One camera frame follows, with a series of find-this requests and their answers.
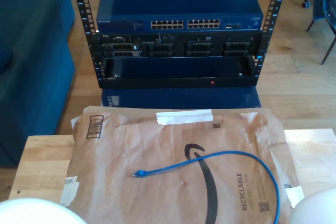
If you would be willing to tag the brown paper mailer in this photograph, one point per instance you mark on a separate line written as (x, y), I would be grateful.
(131, 150)

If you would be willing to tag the blue-grey jacket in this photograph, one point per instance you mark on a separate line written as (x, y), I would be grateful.
(328, 3)

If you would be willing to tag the black rack server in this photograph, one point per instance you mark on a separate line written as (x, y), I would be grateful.
(157, 48)

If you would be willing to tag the blue device under rack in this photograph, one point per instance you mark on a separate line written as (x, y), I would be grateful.
(183, 98)

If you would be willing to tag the blue sofa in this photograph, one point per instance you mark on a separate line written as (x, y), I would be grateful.
(34, 51)

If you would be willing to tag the dark metal chair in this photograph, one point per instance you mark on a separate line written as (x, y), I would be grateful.
(326, 54)

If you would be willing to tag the black rack frame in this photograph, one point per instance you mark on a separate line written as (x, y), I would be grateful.
(183, 83)

